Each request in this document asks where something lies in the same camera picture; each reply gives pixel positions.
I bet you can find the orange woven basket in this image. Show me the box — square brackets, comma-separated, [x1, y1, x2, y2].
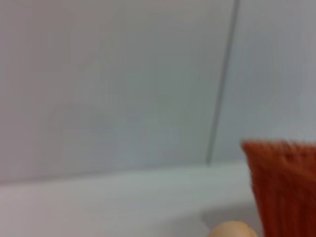
[240, 138, 316, 237]

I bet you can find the beige round object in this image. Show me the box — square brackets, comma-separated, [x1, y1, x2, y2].
[206, 220, 260, 237]

